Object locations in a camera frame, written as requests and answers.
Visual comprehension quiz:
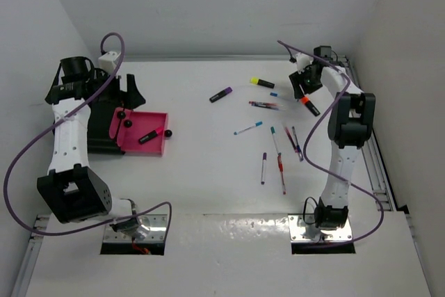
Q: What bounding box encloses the dark blue gel pen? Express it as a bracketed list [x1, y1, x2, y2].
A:
[291, 126, 304, 162]

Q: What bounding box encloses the light blue cap marker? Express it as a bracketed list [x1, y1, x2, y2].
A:
[234, 121, 263, 136]

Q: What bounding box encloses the yellow highlighter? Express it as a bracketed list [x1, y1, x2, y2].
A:
[250, 77, 275, 89]

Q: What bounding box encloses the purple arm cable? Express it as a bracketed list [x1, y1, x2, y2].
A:
[2, 32, 172, 236]
[277, 40, 385, 250]

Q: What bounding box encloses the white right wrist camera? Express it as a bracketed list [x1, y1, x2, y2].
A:
[295, 52, 314, 73]

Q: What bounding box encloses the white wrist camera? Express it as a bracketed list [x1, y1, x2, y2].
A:
[98, 51, 121, 74]
[295, 52, 314, 73]

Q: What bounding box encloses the pink drawer tray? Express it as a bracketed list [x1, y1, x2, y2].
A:
[115, 109, 168, 156]

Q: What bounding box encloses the orange highlighter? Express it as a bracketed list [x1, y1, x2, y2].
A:
[300, 96, 321, 117]

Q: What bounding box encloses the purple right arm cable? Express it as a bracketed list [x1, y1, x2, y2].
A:
[277, 40, 385, 250]

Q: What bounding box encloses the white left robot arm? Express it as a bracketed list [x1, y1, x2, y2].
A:
[37, 51, 149, 241]

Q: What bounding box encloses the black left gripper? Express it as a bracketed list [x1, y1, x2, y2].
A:
[90, 68, 145, 110]

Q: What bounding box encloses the black drawer cabinet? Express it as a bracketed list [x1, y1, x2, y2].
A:
[51, 95, 126, 157]

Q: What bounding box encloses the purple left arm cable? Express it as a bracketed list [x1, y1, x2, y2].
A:
[2, 32, 172, 236]

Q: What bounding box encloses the teal cap white marker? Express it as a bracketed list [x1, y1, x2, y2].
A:
[270, 126, 282, 156]

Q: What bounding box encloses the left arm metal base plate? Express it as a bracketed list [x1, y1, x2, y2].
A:
[103, 214, 168, 243]

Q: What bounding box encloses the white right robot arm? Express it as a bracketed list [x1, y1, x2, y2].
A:
[289, 46, 375, 237]

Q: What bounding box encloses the purple highlighter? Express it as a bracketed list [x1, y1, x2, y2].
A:
[209, 87, 232, 103]

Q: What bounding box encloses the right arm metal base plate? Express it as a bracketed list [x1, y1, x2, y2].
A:
[288, 214, 353, 244]

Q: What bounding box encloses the purple cap white marker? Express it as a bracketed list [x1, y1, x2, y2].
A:
[260, 152, 267, 185]

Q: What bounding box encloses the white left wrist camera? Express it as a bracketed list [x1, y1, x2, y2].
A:
[98, 51, 121, 74]

